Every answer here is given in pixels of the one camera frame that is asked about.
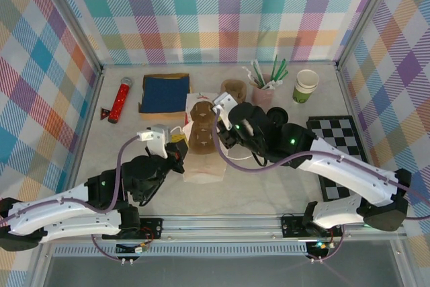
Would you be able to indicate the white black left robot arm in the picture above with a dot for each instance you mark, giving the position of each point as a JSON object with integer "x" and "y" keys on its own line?
{"x": 50, "y": 206}

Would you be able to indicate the blue napkin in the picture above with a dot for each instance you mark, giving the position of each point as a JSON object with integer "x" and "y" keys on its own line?
{"x": 164, "y": 93}

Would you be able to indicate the brown pulp cup carrier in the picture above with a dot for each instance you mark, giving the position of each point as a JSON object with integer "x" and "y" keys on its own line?
{"x": 201, "y": 125}

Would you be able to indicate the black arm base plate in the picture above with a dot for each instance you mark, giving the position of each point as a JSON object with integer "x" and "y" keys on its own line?
{"x": 151, "y": 228}
{"x": 290, "y": 226}

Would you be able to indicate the pink straw holder cup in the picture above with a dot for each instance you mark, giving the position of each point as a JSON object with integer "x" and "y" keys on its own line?
{"x": 262, "y": 97}

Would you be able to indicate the yellow power connector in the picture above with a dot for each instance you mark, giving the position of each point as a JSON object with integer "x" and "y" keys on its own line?
{"x": 320, "y": 246}
{"x": 141, "y": 248}

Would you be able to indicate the aluminium frame post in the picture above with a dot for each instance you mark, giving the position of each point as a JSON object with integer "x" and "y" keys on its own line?
{"x": 77, "y": 21}
{"x": 365, "y": 14}

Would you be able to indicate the stack of green paper cups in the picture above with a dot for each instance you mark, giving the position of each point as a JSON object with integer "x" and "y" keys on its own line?
{"x": 304, "y": 93}

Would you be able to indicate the red glitter toy microphone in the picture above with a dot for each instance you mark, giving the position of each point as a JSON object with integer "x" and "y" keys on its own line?
{"x": 119, "y": 102}

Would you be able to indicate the white flower print paper bag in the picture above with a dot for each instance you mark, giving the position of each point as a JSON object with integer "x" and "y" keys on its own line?
{"x": 205, "y": 169}

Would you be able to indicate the white wrapped straw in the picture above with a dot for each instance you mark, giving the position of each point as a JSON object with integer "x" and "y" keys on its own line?
{"x": 248, "y": 73}
{"x": 258, "y": 68}
{"x": 274, "y": 84}

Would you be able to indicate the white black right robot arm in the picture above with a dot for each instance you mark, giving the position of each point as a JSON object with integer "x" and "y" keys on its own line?
{"x": 352, "y": 169}

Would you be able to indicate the black silver chessboard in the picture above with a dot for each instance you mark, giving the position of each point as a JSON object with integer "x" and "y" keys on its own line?
{"x": 336, "y": 129}

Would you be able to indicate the dark red triangle piece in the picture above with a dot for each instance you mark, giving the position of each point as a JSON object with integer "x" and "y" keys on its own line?
{"x": 105, "y": 114}

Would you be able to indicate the aluminium mounting rail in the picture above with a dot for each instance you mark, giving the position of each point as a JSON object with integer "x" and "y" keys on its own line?
{"x": 218, "y": 228}

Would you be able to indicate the aluminium frame cross rail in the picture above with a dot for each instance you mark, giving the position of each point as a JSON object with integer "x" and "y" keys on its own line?
{"x": 134, "y": 64}

